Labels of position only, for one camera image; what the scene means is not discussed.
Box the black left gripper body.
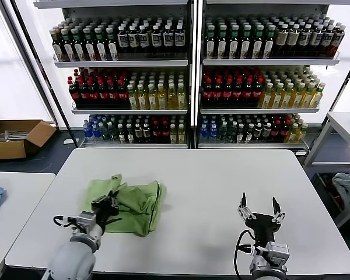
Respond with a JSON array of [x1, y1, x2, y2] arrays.
[[92, 199, 119, 233]]

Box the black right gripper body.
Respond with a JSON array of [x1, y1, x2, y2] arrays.
[[245, 213, 282, 243]]

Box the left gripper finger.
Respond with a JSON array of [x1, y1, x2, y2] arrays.
[[110, 190, 120, 215], [91, 195, 111, 207]]

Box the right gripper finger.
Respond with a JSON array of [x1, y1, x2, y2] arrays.
[[237, 192, 256, 221], [271, 196, 286, 225]]

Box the green t-shirt with red print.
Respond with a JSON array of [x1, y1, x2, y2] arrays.
[[84, 174, 167, 237]]

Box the black storage crate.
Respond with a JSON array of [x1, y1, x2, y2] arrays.
[[311, 171, 347, 219]]

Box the red cloth item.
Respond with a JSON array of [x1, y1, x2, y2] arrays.
[[323, 173, 345, 209]]

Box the grey crumpled cloth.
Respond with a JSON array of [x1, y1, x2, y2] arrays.
[[331, 171, 350, 207]]

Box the white side table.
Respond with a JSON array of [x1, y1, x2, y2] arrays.
[[0, 171, 57, 280]]

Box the small red-label cola bottle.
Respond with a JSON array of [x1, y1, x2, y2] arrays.
[[271, 120, 281, 142], [151, 121, 162, 144], [160, 121, 170, 144], [279, 120, 291, 142]]

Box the red-cap cola bottle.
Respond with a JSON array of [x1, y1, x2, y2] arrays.
[[77, 79, 90, 107], [223, 77, 234, 106], [233, 77, 243, 106], [67, 76, 81, 107], [86, 79, 99, 107], [203, 77, 214, 106], [213, 77, 223, 106], [97, 79, 109, 107], [243, 76, 253, 106], [252, 76, 264, 106], [117, 78, 128, 107], [107, 79, 118, 107]]

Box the open cardboard box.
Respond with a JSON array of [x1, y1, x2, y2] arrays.
[[0, 119, 58, 161]]

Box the metal parts in bags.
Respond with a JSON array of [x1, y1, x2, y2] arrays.
[[0, 130, 29, 144]]

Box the white shelf unit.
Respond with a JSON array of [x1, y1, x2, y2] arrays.
[[33, 0, 197, 150], [197, 0, 350, 155]]

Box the green-cap dark tea bottle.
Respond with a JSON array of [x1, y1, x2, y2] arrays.
[[71, 27, 85, 62], [264, 25, 277, 59], [204, 24, 216, 59], [51, 30, 64, 62], [217, 24, 228, 59], [60, 28, 75, 62], [240, 24, 253, 59], [83, 27, 96, 62], [229, 24, 240, 59], [94, 27, 107, 61], [252, 24, 265, 59], [105, 26, 119, 61]]

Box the white-label dark drink bottle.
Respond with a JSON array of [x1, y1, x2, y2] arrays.
[[128, 25, 139, 55], [138, 24, 151, 55], [117, 25, 128, 55], [174, 23, 185, 54], [150, 24, 163, 54], [320, 26, 335, 58], [309, 25, 324, 58], [163, 24, 174, 54], [297, 24, 312, 58]]

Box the beige-label dark drink bottle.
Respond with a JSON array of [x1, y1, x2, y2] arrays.
[[286, 24, 300, 58], [275, 23, 289, 58]]

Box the red-brown tea bottle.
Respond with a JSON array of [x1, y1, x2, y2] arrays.
[[330, 26, 345, 58]]

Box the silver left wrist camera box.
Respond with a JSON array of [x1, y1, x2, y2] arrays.
[[75, 212, 97, 233]]

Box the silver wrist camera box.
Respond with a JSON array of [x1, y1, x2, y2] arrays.
[[265, 241, 289, 265], [75, 212, 97, 233]]

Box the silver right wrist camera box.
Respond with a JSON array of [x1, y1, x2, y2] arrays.
[[265, 241, 289, 265]]

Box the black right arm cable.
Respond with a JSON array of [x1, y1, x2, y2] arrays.
[[233, 229, 261, 277]]

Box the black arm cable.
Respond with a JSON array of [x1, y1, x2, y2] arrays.
[[233, 229, 261, 277], [52, 215, 79, 229]]

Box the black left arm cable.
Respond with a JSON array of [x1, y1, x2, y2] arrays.
[[52, 215, 79, 229]]

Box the grey metal frame table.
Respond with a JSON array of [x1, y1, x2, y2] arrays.
[[302, 111, 350, 228]]

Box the black window frame post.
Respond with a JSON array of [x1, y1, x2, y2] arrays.
[[10, 0, 79, 148]]

